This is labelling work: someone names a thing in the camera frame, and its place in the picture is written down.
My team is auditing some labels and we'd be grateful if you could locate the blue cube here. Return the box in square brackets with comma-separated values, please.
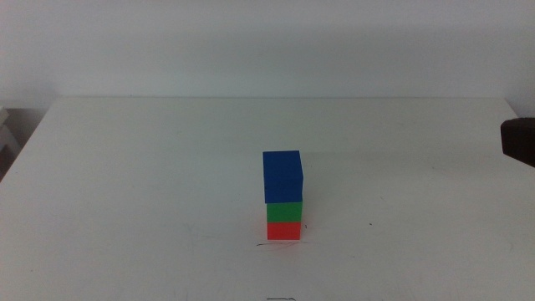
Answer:
[262, 150, 304, 205]

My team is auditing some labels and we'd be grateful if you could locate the green cube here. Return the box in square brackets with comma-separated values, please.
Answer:
[266, 202, 303, 223]

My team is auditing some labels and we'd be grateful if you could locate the red cube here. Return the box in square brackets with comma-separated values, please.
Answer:
[266, 221, 302, 242]

